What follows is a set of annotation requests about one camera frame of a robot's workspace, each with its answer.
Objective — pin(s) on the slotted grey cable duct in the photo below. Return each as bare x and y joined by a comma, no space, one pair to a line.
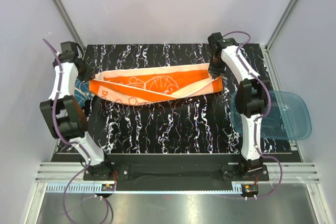
76,188

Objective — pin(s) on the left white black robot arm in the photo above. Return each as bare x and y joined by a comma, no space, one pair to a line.
64,116

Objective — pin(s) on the right aluminium frame post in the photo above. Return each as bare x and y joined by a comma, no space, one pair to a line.
286,14

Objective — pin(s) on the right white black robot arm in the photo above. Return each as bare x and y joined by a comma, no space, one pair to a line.
251,100

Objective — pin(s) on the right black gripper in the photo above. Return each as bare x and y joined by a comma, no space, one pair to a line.
213,72

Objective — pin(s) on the aluminium frame post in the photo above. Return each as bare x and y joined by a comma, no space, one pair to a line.
286,14
68,22

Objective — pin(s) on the teal and cream towel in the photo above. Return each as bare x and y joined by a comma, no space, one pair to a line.
82,92

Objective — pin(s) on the right small connector board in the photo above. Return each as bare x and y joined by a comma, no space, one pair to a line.
250,189

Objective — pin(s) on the left aluminium frame post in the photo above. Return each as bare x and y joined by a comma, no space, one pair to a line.
68,22

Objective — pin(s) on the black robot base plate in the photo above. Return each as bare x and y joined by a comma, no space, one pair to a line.
182,172

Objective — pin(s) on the aluminium front rail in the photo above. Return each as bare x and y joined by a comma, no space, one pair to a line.
292,173

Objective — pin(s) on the orange cartoon print towel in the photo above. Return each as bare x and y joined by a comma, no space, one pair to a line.
152,85

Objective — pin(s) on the left small connector board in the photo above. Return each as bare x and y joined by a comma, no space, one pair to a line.
108,187

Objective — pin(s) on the blue translucent plastic tray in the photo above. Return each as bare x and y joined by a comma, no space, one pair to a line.
288,119

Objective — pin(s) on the small connector board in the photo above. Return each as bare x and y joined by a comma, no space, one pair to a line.
108,187
250,189

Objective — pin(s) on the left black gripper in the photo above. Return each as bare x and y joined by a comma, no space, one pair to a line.
86,76

